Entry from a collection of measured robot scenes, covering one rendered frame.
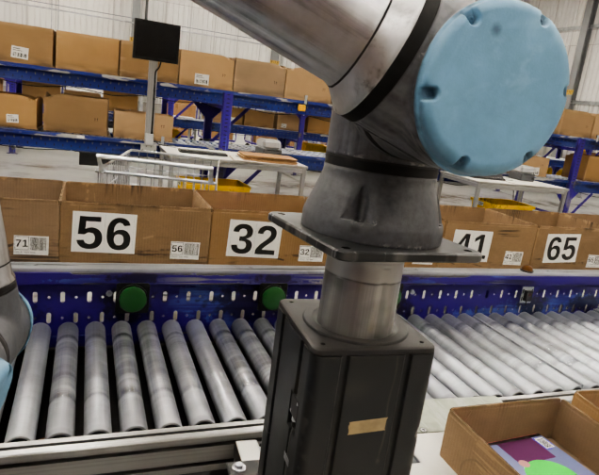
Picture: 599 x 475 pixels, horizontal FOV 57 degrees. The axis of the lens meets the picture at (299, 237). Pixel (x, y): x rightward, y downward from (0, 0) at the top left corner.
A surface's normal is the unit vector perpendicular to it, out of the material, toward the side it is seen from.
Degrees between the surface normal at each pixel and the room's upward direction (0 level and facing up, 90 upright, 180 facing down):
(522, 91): 90
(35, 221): 90
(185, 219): 90
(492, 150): 90
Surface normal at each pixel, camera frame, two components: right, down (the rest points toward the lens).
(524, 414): 0.33, 0.26
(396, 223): 0.18, -0.11
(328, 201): -0.65, -0.29
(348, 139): -0.72, 0.05
